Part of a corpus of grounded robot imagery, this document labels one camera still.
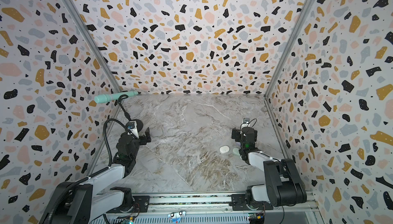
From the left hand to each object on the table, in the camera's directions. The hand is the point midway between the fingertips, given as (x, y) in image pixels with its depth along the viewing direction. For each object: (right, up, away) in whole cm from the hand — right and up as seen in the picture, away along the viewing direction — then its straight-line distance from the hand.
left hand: (141, 126), depth 85 cm
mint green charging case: (+54, -15, +6) cm, 57 cm away
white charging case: (+47, -14, +7) cm, 50 cm away
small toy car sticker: (+23, -39, -16) cm, 48 cm away
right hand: (+59, 0, +6) cm, 59 cm away
